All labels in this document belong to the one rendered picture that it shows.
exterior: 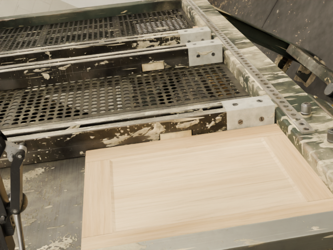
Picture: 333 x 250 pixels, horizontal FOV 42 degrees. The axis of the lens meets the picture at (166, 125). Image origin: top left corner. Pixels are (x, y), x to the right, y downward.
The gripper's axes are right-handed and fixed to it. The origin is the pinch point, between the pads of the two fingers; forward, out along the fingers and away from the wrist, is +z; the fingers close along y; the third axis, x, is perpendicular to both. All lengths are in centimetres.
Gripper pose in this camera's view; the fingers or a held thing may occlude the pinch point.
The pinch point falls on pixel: (2, 234)
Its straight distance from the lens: 67.3
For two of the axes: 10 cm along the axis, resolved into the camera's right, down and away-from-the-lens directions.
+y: 9.9, -1.4, 0.8
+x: -1.4, -4.5, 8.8
